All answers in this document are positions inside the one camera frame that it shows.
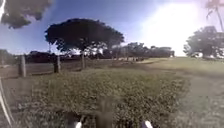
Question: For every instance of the overhanging tree foliage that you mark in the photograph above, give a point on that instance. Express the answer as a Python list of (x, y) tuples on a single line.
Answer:
[(20, 11)]

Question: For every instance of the green grass field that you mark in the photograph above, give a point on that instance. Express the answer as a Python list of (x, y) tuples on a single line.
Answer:
[(116, 90)]

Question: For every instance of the round dark tree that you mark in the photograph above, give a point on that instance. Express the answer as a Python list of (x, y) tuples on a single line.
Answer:
[(206, 41)]

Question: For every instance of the large broad-crowned tree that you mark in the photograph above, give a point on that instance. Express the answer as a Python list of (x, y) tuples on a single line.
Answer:
[(83, 33)]

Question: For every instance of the grey worn path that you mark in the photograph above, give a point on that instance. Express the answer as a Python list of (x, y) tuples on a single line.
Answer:
[(206, 100)]

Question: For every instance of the robot's own part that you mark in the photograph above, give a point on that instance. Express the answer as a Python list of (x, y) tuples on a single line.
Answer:
[(147, 124), (78, 125)]

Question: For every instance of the dark hedge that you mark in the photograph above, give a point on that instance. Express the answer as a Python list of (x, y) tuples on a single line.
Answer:
[(40, 57)]

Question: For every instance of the row of distant trees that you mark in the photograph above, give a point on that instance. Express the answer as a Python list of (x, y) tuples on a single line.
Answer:
[(146, 51)]

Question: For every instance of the grey road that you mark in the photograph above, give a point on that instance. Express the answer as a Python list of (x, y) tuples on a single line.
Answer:
[(40, 68)]

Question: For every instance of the palm tree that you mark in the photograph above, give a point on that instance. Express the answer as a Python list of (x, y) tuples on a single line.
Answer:
[(217, 15)]

